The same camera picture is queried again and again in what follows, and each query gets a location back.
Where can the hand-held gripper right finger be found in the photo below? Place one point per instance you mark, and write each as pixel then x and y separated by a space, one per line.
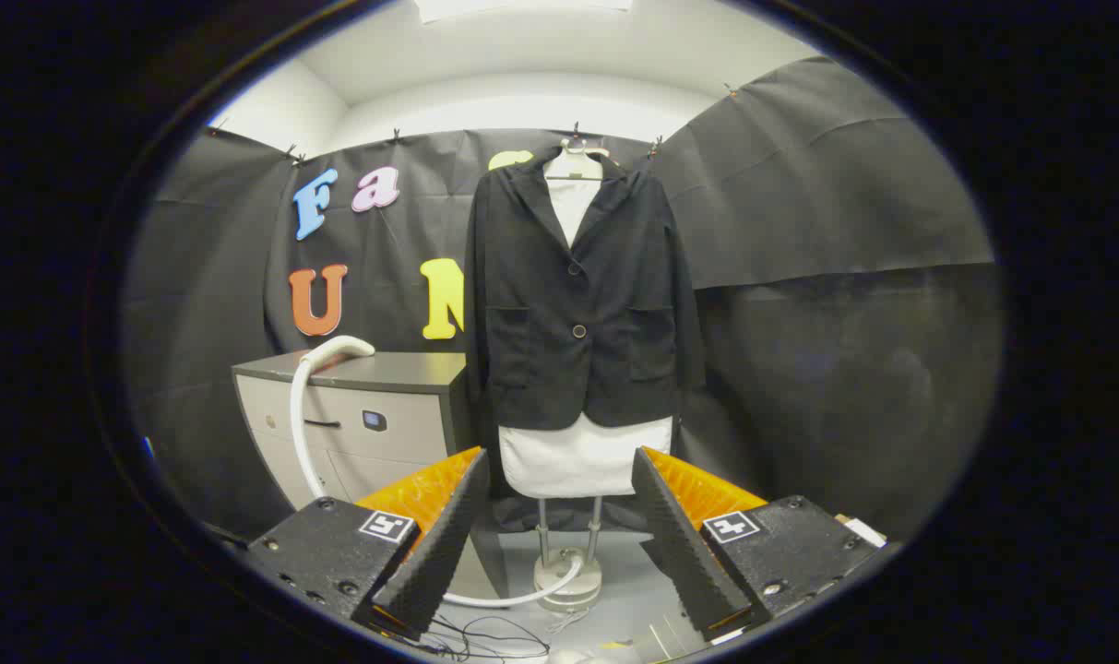
pixel 693 563

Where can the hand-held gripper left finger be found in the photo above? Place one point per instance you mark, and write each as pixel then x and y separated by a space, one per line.
pixel 430 563

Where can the black jacket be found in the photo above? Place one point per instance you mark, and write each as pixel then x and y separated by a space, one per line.
pixel 541 369

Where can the grey cabinet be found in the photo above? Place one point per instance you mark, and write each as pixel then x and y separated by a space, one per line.
pixel 393 443

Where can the white plastic hanger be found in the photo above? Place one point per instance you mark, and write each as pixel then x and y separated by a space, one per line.
pixel 573 168

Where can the long ceiling light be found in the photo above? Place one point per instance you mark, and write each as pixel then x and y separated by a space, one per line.
pixel 522 7

